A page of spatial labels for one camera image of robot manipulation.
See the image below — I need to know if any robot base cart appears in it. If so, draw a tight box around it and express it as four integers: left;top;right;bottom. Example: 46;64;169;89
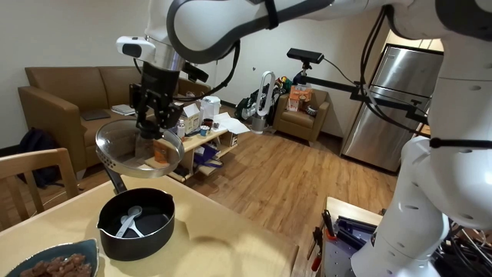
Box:
312;196;492;277

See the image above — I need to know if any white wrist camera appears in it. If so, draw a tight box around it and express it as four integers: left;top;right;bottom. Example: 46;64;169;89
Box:
115;35;155;58

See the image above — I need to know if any white plastic spoon in pot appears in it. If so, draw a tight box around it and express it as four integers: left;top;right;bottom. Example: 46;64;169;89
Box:
116;206;143;238

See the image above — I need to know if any low wooden coffee table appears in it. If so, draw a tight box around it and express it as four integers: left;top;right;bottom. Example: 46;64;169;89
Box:
170;124;238;181

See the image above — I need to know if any brown armchair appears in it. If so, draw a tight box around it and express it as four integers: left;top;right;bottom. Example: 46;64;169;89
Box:
273;89;329;144

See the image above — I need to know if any white fan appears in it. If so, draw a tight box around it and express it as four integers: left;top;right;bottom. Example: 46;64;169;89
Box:
252;70;275;133

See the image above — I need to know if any glass pot lid black knob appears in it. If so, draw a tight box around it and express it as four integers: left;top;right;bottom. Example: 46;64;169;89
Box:
95;118;184;178

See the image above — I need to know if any wooden chair left side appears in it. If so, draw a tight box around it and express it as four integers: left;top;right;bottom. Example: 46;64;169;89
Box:
0;146;81;229

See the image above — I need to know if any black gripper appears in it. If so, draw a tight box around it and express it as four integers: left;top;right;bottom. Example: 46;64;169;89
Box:
129;61;181;139

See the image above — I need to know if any black camera on stand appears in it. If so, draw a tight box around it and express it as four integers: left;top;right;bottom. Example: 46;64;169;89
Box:
287;47;324;69

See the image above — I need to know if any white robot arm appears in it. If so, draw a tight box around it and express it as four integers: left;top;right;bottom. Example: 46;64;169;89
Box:
141;0;492;277

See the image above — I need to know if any stainless steel refrigerator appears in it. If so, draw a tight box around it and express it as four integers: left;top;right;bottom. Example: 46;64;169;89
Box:
341;44;442;172

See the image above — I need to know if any black saucepan with handle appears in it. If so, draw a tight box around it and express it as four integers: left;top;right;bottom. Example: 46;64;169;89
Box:
96;166;175;261

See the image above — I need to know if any wooden dining table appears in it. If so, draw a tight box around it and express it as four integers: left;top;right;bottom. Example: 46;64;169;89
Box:
0;176;298;277

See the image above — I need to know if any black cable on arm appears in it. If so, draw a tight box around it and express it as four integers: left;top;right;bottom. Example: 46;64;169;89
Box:
166;0;335;106

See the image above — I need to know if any brown sofa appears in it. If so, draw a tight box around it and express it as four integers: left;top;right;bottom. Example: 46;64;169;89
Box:
18;66;209;170

